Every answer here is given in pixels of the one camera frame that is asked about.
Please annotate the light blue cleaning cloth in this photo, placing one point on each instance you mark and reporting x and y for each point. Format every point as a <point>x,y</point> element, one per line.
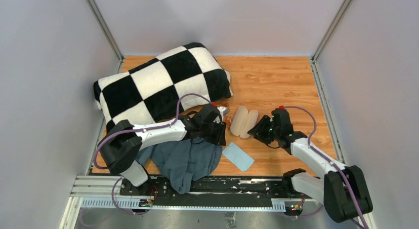
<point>238,157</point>

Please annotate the grey blue crumpled garment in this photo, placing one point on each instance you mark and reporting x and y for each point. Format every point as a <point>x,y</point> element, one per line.
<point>183,162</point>

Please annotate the black white checkered pillow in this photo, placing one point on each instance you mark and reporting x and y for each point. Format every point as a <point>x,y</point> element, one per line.
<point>172,82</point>

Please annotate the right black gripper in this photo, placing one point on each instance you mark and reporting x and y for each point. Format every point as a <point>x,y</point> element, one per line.
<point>258,131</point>

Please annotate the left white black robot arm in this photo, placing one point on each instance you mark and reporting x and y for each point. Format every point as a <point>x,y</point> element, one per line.
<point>122,144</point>

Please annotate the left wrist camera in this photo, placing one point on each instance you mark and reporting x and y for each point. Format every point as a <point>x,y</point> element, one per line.
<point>222,109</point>

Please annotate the black mounting base plate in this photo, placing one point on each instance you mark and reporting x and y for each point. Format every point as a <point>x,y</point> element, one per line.
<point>242,192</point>

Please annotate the orange sunglasses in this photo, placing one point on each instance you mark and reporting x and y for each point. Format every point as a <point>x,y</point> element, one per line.
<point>227,119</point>

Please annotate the pink glasses case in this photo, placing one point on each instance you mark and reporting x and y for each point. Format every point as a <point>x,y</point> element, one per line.
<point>243,121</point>

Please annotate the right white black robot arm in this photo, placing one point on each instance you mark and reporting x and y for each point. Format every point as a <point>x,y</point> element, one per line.
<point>342,190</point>

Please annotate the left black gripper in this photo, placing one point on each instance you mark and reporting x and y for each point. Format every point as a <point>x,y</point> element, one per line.
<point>219,139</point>

